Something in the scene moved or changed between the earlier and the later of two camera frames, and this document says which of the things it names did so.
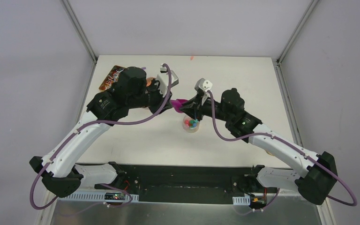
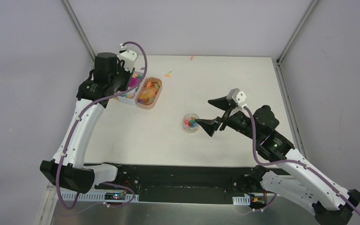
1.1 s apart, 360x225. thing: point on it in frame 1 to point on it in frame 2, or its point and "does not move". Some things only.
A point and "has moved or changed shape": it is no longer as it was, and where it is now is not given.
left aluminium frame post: x=79 y=28 does not move
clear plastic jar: x=190 y=124 does not move
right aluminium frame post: x=297 y=32 does not move
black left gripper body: x=161 y=96 to x=125 y=80
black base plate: x=200 y=183 does not move
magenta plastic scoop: x=177 y=103 has moved or changed shape
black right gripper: x=194 y=108 to x=223 y=103
